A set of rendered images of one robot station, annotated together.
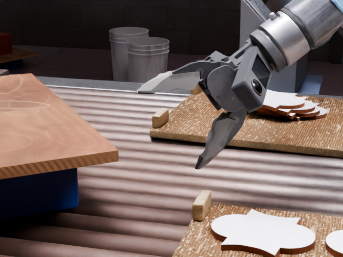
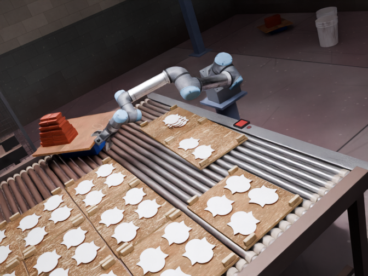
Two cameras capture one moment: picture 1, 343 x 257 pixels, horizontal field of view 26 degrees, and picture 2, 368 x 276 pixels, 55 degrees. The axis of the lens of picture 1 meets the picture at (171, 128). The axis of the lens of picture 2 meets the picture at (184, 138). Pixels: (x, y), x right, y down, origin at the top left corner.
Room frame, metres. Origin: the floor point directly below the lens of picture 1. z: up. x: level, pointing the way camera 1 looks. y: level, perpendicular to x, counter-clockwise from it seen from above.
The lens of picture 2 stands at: (0.07, -1.97, 2.04)
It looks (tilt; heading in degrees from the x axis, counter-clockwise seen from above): 29 degrees down; 50
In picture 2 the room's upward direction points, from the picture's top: 20 degrees counter-clockwise
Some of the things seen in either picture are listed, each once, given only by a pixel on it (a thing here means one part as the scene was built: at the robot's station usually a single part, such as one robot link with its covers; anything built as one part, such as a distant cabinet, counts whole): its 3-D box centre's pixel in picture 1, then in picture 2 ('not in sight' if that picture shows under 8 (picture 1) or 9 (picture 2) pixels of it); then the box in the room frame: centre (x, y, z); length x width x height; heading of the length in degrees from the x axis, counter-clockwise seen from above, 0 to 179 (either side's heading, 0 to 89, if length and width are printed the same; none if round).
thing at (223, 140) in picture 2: not in sight; (205, 142); (1.37, -0.60, 0.93); 0.41 x 0.35 x 0.02; 72
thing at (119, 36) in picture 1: (129, 54); (327, 22); (5.52, 0.32, 0.19); 0.30 x 0.30 x 0.37
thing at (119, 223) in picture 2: not in sight; (130, 213); (0.72, -0.60, 0.94); 0.41 x 0.35 x 0.04; 75
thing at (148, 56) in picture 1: (148, 67); (327, 31); (5.12, 0.16, 0.19); 0.30 x 0.30 x 0.37
